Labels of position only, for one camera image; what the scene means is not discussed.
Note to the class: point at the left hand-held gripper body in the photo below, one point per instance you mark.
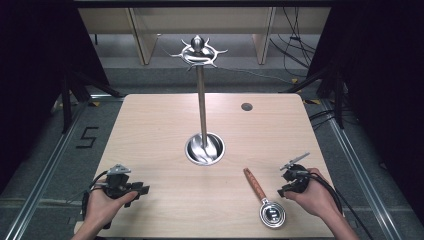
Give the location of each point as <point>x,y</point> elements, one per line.
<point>116,182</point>

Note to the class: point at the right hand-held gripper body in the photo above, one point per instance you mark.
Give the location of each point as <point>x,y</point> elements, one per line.
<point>295,176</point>

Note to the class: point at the metal utensil rack stand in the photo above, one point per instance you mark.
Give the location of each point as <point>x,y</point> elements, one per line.
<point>201,100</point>

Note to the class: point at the person's left hand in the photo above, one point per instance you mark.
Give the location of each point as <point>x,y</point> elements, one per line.
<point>105,205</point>

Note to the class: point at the person's right hand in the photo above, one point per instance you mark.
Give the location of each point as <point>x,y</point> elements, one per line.
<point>316,196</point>

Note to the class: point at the yellow floor tape piece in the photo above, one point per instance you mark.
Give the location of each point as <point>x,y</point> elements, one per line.
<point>295,80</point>
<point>95,104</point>
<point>311,101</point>

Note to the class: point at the black tripod stand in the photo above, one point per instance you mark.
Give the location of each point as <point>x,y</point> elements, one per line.
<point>336,96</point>
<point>68,100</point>

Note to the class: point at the dark curtain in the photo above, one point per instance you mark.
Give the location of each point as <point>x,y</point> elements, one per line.
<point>383,83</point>
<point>30,83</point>

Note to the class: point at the metal floor rail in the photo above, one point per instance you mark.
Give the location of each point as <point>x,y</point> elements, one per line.
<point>43,173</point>
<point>366,173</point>

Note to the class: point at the light wooden desk frame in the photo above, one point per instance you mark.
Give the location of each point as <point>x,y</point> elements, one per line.
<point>143,36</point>

